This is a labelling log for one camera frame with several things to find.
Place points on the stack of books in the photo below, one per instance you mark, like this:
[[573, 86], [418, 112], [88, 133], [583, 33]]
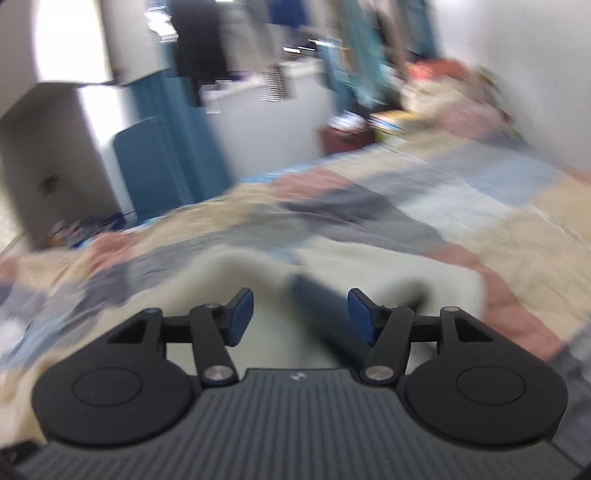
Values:
[[392, 121]]

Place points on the group of small bottles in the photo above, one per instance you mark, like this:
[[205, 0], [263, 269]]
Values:
[[87, 230]]

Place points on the dark hanging clothes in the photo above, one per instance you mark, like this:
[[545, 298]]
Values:
[[198, 41]]

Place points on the teal hanging cloth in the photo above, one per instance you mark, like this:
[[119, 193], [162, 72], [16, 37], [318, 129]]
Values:
[[358, 50]]

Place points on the blue chair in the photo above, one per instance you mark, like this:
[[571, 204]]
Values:
[[147, 166]]

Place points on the cream knit sweater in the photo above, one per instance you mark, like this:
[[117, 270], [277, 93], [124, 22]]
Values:
[[258, 272]]

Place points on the pile of clothes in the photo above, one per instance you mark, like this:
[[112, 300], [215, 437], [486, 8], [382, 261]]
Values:
[[457, 97]]

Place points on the clear plastic bag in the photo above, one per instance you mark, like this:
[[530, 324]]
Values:
[[346, 122]]

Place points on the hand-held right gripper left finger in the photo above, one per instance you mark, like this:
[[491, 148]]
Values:
[[242, 316]]

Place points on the patchwork quilt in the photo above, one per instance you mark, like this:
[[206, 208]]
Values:
[[461, 207]]

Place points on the red suitcase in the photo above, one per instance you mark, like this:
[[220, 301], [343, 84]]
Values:
[[346, 141]]

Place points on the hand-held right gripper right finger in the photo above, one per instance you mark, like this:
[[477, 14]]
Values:
[[360, 316]]

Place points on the blue curtain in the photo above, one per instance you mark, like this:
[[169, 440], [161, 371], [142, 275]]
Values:
[[194, 129]]

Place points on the white desk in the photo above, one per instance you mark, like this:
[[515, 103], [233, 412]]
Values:
[[46, 152]]

